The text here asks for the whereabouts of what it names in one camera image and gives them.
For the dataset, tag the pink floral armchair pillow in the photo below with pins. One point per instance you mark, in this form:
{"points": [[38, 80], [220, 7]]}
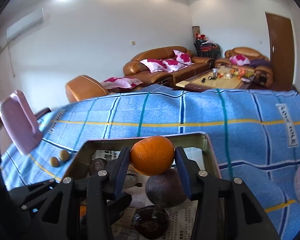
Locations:
{"points": [[239, 60]]}

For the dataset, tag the pink floral pillow right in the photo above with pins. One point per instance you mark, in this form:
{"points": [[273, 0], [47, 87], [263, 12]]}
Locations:
{"points": [[183, 58]]}

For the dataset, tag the pink floral pillow middle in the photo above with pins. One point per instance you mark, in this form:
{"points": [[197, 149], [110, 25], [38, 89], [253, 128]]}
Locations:
{"points": [[171, 65]]}

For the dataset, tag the brown leather chair near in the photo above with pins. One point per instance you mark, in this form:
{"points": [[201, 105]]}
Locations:
{"points": [[82, 88]]}

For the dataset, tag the small orange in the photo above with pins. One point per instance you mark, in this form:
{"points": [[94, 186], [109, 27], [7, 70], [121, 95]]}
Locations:
{"points": [[83, 210]]}

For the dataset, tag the brown wooden door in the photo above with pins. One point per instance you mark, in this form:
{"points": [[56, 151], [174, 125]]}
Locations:
{"points": [[282, 54]]}

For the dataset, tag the pink cookie tin box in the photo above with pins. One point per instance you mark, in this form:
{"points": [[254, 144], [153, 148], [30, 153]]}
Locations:
{"points": [[197, 147]]}

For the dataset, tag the coffee table with clutter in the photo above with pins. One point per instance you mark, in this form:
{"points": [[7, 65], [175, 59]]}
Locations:
{"points": [[219, 78]]}

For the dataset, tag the large orange tangerine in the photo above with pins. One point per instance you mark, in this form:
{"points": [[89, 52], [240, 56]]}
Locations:
{"points": [[152, 156]]}

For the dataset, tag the brown leather three-seat sofa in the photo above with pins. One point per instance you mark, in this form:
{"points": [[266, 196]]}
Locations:
{"points": [[135, 69]]}

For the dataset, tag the pink floral pillow left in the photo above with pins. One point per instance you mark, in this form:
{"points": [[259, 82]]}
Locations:
{"points": [[153, 65]]}

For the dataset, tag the white wall air conditioner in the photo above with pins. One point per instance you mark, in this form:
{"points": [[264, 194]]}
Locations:
{"points": [[25, 24]]}

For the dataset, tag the pink electric kettle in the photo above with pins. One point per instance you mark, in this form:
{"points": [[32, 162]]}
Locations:
{"points": [[20, 122]]}

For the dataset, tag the blue plaid tablecloth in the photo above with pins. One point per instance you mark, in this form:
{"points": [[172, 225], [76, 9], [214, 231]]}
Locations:
{"points": [[255, 135]]}

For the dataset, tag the brown leather armchair far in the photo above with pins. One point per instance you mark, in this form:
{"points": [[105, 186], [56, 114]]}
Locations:
{"points": [[251, 60]]}

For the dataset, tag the chocolate glazed pastry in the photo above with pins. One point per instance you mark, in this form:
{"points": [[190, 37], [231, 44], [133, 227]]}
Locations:
{"points": [[151, 222]]}

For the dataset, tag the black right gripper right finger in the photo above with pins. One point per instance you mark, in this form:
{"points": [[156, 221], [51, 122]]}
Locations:
{"points": [[226, 209]]}

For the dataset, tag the stacked dark chairs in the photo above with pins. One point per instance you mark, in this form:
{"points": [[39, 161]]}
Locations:
{"points": [[206, 48]]}

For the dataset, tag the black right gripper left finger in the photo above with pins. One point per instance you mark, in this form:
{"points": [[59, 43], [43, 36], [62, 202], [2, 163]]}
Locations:
{"points": [[59, 216]]}

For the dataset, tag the dark purple passion fruit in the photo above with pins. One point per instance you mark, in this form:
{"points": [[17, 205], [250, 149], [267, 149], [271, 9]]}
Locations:
{"points": [[165, 190]]}

